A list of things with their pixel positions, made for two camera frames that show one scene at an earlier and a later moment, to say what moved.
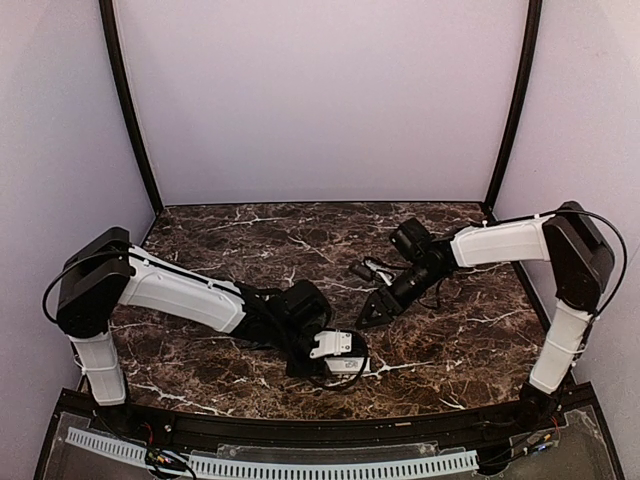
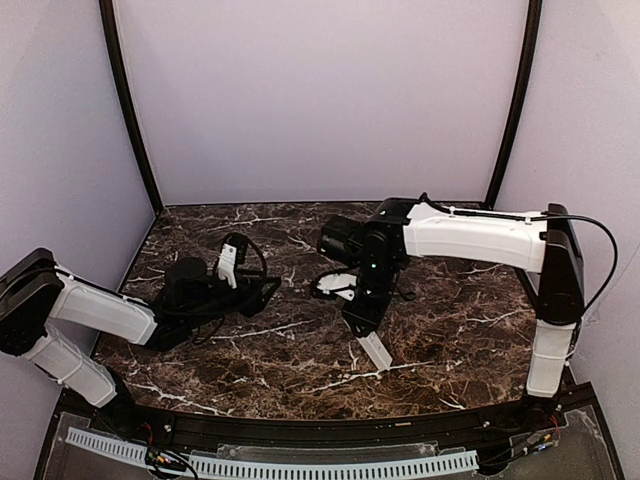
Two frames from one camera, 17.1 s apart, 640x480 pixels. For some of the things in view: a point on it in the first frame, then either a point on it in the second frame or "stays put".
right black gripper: x=386 y=301 → x=360 y=325
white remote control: x=348 y=364 → x=376 y=351
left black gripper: x=304 y=364 → x=248 y=296
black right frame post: x=532 y=42 stays put
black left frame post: x=117 y=62 stays put
